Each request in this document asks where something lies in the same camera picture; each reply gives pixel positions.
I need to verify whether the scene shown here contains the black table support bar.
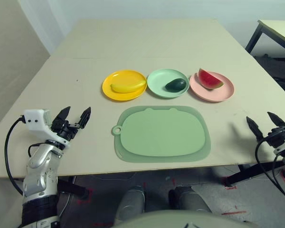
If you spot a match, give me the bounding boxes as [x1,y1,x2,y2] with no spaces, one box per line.
[224,163,285,187]
[57,177,90,199]

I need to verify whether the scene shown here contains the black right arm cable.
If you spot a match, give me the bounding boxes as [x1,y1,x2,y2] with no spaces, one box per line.
[255,140,285,205]

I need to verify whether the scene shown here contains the yellow toy banana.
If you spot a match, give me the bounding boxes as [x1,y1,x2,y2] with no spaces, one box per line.
[110,79,147,94]

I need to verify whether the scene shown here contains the dark green toy avocado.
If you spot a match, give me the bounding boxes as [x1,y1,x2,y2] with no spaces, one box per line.
[165,78,187,92]

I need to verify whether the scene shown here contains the red watermelon slice toy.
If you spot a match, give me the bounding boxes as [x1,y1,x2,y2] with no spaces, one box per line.
[198,68,225,90]

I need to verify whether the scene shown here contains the grey-green robot torso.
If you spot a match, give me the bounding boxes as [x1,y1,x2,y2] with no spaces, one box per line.
[116,209,259,228]

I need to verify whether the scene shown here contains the grey robot leg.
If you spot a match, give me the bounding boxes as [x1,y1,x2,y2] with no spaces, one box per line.
[115,185,145,221]
[168,186,212,213]

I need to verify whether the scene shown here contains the cream side table black legs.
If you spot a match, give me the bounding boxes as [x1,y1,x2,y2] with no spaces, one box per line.
[245,19,285,57]

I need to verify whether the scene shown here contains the mint green plastic plate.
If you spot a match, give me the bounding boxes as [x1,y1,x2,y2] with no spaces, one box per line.
[146,68,190,99]

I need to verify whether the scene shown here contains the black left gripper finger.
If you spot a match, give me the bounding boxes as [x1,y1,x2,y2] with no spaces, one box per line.
[52,106,71,128]
[76,106,92,129]

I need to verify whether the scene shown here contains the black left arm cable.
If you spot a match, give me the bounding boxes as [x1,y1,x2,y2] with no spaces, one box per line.
[4,116,42,195]

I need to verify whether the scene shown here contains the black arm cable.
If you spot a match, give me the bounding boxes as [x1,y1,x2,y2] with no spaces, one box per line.
[255,140,285,205]
[4,116,42,195]

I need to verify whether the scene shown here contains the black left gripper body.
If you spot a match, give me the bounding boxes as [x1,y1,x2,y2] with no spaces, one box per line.
[49,123,79,144]

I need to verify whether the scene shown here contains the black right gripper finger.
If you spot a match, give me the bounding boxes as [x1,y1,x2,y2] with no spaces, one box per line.
[246,116,264,143]
[267,111,285,128]

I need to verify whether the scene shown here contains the thin white floor cable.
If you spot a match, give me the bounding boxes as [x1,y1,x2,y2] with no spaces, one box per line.
[59,177,76,224]

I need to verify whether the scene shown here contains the pink plastic plate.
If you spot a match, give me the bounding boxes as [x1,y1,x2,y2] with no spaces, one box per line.
[189,71,235,103]

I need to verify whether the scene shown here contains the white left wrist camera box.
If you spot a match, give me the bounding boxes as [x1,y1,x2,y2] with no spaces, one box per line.
[23,108,71,150]

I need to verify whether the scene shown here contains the green cutting board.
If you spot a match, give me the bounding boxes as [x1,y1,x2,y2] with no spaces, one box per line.
[111,105,211,163]

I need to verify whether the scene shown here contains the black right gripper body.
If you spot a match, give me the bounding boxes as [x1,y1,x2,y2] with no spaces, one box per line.
[260,125,285,148]

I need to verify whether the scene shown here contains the grey robot right leg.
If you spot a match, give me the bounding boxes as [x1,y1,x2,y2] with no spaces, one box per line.
[168,186,212,213]

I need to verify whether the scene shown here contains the grey robot left leg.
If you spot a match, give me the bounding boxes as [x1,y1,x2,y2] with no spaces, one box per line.
[115,185,145,221]

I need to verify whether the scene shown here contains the yellow plastic plate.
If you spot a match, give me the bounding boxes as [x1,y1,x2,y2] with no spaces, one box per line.
[102,69,148,102]

